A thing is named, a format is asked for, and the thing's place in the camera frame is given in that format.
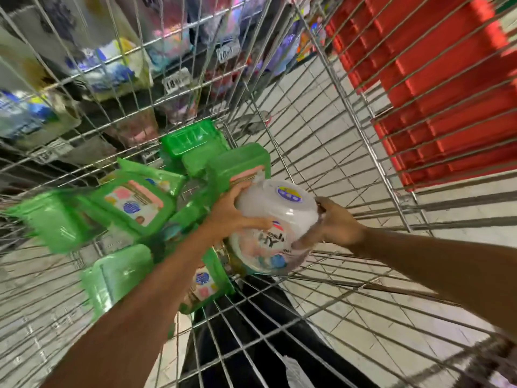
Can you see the person's right hand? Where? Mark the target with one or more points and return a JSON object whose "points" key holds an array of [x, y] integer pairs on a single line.
{"points": [[341, 228]]}

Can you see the person's left hand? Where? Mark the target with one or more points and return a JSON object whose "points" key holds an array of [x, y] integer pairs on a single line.
{"points": [[224, 220]]}

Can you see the person's right thumb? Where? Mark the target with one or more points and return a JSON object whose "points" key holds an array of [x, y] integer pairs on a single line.
{"points": [[307, 241]]}

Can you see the person's left thumb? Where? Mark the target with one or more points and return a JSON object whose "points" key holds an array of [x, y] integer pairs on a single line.
{"points": [[256, 225]]}

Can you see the clear round lidded container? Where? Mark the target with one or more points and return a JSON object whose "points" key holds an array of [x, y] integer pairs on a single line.
{"points": [[278, 212]]}

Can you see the person's right forearm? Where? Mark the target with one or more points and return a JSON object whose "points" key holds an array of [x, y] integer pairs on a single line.
{"points": [[444, 270]]}

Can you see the person's left forearm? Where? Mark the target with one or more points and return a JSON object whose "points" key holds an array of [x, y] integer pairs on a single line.
{"points": [[133, 319]]}

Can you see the person's black trousers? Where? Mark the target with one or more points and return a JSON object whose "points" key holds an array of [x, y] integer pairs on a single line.
{"points": [[250, 339]]}

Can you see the pile of green lidded containers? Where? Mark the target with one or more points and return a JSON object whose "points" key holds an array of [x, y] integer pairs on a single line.
{"points": [[135, 200]]}

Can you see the white paper slip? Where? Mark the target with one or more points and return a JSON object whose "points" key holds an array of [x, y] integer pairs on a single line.
{"points": [[296, 373]]}

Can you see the white price tag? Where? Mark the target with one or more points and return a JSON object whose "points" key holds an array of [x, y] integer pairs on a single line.
{"points": [[228, 50], [52, 151], [177, 80]]}

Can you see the purple packets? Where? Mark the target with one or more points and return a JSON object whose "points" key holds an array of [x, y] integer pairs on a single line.
{"points": [[286, 50]]}

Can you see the store shelf unit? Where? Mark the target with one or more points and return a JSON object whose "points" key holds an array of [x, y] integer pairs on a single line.
{"points": [[121, 109]]}

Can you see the pink packets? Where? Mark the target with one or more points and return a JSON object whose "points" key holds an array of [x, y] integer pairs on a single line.
{"points": [[171, 38]]}

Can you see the stack of red shopping baskets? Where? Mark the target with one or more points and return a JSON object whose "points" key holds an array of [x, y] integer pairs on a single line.
{"points": [[436, 76]]}

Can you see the white and blue packets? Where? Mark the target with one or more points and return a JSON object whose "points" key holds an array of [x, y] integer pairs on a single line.
{"points": [[113, 66]]}

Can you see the blue and yellow packets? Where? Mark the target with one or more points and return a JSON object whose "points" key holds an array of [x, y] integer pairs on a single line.
{"points": [[28, 115]]}

